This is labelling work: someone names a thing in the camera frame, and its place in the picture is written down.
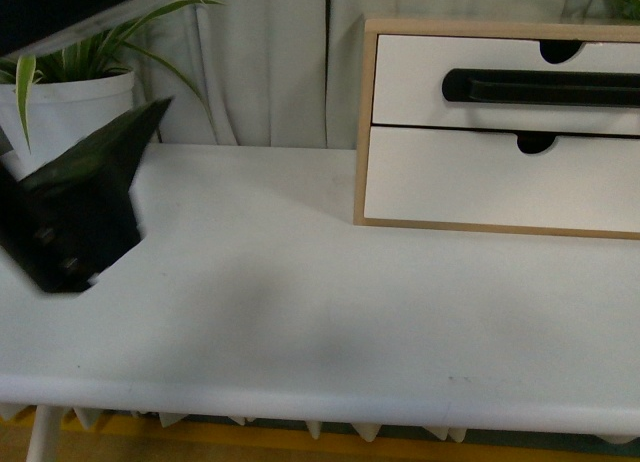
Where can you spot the wooden drawer cabinet frame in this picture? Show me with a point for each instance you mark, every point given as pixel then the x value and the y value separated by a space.
pixel 558 43

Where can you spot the white table leg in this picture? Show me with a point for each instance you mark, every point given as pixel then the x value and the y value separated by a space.
pixel 45 434

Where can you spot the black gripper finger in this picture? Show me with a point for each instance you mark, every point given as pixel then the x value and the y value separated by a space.
pixel 73 218

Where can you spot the white drawer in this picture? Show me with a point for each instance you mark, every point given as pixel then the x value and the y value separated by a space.
pixel 480 181
pixel 410 71

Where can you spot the grey curtain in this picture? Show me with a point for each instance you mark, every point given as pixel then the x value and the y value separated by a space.
pixel 286 73

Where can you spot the black drawer handle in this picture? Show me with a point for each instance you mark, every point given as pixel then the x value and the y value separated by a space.
pixel 519 87

